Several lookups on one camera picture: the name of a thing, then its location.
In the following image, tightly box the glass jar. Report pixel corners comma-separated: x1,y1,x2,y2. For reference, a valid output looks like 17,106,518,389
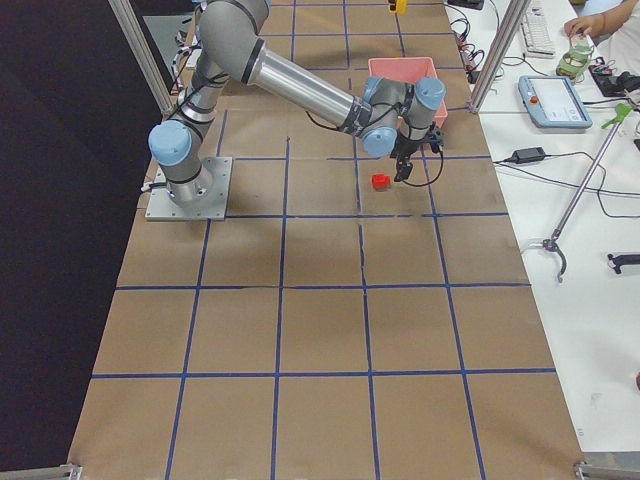
555,34,594,81

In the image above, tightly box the yellow toy block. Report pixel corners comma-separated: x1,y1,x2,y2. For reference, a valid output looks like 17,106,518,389
387,0,408,15

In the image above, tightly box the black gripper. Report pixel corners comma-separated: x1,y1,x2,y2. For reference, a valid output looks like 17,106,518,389
394,134,424,182

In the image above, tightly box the red toy block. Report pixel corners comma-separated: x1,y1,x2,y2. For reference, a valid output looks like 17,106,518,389
371,174,391,191

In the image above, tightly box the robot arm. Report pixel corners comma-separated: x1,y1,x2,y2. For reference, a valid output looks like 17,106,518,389
148,1,446,209

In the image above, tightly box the black power adapter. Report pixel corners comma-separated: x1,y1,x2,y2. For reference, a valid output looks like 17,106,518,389
509,147,547,165

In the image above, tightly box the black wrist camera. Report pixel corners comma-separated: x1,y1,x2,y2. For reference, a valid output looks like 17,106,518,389
424,125,444,154

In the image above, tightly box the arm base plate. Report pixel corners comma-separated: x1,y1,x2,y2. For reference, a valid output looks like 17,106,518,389
146,156,233,221

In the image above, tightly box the white keyboard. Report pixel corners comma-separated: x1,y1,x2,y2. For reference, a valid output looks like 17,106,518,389
520,1,556,59

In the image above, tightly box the pink plastic box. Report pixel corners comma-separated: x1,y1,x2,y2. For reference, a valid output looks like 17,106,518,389
362,57,447,130

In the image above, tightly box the aluminium frame post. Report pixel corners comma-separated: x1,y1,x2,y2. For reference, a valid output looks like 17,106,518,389
468,0,530,114

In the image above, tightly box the teach pendant tablet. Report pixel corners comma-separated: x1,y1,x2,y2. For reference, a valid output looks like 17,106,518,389
518,76,592,130

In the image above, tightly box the reacher grabber tool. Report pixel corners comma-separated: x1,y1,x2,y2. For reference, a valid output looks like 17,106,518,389
540,103,633,283

